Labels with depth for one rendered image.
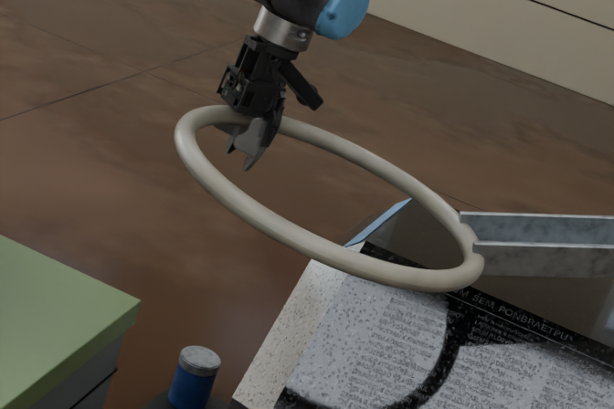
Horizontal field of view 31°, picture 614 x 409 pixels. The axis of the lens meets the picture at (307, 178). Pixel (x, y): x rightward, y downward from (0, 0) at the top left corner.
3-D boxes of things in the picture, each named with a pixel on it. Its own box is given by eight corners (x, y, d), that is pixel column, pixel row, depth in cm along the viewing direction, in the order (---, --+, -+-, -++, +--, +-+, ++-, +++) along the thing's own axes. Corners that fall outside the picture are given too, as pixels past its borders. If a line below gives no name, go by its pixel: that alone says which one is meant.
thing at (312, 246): (448, 196, 187) (455, 181, 186) (511, 340, 142) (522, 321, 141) (181, 88, 178) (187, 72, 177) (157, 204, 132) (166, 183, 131)
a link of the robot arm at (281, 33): (298, 9, 174) (329, 34, 168) (286, 37, 176) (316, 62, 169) (252, -2, 169) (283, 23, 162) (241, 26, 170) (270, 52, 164)
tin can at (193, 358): (213, 400, 272) (227, 356, 267) (196, 418, 262) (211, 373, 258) (177, 383, 274) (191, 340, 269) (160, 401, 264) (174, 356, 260)
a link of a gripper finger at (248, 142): (220, 166, 173) (234, 110, 171) (250, 171, 177) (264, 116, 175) (230, 173, 171) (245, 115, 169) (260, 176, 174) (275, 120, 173)
